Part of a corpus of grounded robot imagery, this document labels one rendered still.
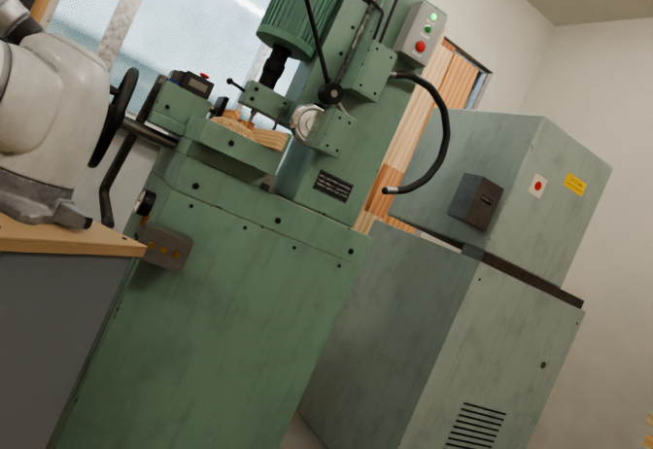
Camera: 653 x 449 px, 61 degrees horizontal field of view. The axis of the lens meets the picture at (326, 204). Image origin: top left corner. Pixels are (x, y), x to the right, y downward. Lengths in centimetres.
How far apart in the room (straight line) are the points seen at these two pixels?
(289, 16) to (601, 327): 239
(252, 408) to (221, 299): 33
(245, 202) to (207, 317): 31
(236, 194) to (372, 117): 50
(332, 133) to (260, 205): 28
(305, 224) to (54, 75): 81
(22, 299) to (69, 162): 22
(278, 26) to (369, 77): 29
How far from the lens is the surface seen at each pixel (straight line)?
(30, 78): 92
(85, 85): 94
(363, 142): 167
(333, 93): 157
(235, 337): 154
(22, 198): 94
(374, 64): 159
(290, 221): 149
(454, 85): 369
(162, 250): 134
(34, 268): 88
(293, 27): 162
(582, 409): 331
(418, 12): 171
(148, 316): 147
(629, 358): 324
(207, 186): 141
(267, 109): 163
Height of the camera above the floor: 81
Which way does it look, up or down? 1 degrees up
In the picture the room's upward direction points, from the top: 24 degrees clockwise
